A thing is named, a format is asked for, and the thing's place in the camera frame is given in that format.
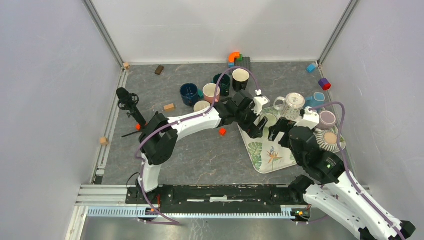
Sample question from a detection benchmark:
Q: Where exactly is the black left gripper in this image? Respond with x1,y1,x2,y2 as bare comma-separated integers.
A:
235,104,268,140

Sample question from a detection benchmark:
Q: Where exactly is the black octagonal mug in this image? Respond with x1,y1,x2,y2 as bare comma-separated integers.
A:
232,68,250,92

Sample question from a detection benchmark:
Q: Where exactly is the dark green mug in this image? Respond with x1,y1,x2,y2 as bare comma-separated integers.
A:
212,73,231,97

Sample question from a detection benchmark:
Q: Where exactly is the pink mug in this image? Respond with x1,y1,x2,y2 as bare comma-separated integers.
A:
202,83,220,105

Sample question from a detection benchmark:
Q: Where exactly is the white ribbed mug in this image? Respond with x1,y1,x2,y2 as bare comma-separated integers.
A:
193,100,211,113

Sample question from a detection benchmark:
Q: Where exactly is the dark blue mug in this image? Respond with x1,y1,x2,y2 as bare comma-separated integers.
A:
179,83,199,107

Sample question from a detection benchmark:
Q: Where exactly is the light green mug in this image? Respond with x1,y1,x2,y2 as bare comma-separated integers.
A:
259,113,278,131

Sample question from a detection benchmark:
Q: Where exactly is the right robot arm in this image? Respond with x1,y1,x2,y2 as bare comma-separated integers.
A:
268,118,416,240

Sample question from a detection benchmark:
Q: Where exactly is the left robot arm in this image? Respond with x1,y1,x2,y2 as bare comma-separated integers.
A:
135,90,270,204

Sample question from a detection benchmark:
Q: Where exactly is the cream upside-down mug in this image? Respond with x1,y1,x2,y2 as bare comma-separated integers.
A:
273,92,306,121

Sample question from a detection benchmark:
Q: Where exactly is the white striped mug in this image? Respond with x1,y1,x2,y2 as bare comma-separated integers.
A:
315,130,340,153

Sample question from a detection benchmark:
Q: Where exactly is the lilac mug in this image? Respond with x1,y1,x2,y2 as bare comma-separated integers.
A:
316,110,337,130

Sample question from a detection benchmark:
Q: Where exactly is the light blue mug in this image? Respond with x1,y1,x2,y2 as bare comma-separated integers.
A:
304,92,326,108

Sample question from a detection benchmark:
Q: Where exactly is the floral white tray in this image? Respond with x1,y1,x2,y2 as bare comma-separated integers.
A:
240,107,338,174

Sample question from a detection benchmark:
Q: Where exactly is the red cube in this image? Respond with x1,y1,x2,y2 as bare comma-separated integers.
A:
219,128,227,136

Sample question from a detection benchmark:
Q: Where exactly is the grey lego baseplate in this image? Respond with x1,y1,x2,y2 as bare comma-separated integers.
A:
234,56,252,72

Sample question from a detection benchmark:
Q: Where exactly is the teal rectangular block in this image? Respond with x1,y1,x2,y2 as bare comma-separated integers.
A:
198,89,204,99

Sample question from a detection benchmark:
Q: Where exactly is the purple and red block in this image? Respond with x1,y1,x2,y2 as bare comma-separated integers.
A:
318,78,332,91

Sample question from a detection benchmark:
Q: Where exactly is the light blue block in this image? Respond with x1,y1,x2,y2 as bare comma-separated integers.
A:
306,62,318,73

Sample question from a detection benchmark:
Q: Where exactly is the orange curved lego brick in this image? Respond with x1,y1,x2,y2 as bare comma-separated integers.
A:
228,51,240,63

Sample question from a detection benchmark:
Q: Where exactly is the orange wooden block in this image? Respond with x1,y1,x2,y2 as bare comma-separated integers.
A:
163,103,176,112

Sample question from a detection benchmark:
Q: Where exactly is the brown block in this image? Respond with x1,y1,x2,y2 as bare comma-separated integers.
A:
154,65,165,76

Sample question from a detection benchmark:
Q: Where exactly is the wooden cube at corner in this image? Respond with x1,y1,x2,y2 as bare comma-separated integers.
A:
122,62,131,71

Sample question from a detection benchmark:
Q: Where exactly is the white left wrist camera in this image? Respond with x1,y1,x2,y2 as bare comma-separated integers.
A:
252,96,270,116

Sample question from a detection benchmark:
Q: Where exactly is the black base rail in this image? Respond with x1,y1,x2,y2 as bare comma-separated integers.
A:
125,184,312,214

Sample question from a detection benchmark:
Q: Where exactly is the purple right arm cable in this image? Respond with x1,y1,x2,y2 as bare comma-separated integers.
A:
308,101,407,240

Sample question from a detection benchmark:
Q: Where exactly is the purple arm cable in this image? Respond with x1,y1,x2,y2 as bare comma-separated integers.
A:
308,101,407,240
134,66,263,227

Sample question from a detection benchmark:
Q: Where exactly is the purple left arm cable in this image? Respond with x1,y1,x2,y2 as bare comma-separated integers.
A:
134,66,263,227

